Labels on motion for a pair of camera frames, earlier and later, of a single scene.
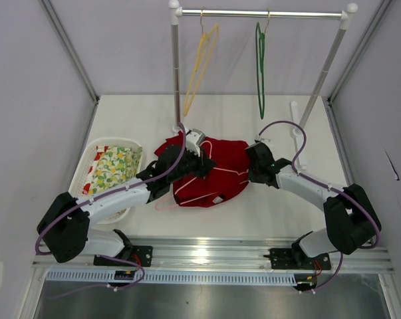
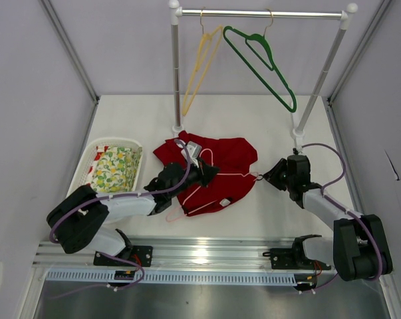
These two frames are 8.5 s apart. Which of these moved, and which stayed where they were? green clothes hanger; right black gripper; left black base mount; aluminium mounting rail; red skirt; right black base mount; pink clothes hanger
Moved: green clothes hanger; right black gripper; pink clothes hanger
Stayed: aluminium mounting rail; red skirt; right black base mount; left black base mount
